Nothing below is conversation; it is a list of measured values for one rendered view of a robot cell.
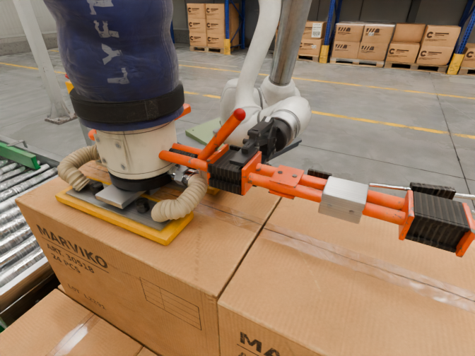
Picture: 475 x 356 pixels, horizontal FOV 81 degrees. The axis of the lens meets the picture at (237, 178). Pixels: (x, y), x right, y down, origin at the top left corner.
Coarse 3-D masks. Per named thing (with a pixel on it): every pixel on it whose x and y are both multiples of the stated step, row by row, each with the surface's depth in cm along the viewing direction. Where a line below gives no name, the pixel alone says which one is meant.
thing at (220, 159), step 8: (216, 152) 56; (224, 152) 58; (232, 152) 59; (208, 160) 53; (216, 160) 56; (224, 160) 56; (256, 160) 55; (208, 168) 53; (216, 168) 52; (224, 168) 52; (232, 168) 53; (240, 168) 53; (248, 168) 52; (208, 176) 55; (216, 176) 54; (224, 176) 52; (232, 176) 52; (240, 176) 52; (216, 184) 54; (224, 184) 54; (232, 184) 53; (240, 184) 53; (248, 184) 54; (232, 192) 54
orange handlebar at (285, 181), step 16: (176, 144) 63; (176, 160) 59; (192, 160) 57; (256, 176) 52; (272, 176) 51; (288, 176) 51; (304, 176) 52; (272, 192) 52; (288, 192) 50; (304, 192) 49; (320, 192) 48; (368, 192) 48; (368, 208) 45; (384, 208) 44; (400, 208) 46; (400, 224) 43
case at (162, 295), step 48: (48, 192) 73; (48, 240) 74; (96, 240) 59; (144, 240) 58; (192, 240) 58; (240, 240) 58; (96, 288) 75; (144, 288) 60; (192, 288) 50; (144, 336) 76; (192, 336) 61
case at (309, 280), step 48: (288, 240) 58; (336, 240) 58; (384, 240) 58; (240, 288) 49; (288, 288) 49; (336, 288) 49; (384, 288) 49; (432, 288) 49; (240, 336) 49; (288, 336) 42; (336, 336) 42; (384, 336) 42; (432, 336) 42
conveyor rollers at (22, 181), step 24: (0, 168) 159; (24, 168) 161; (48, 168) 163; (0, 192) 144; (24, 192) 140; (0, 216) 124; (0, 240) 118; (24, 240) 118; (0, 264) 103; (24, 264) 103
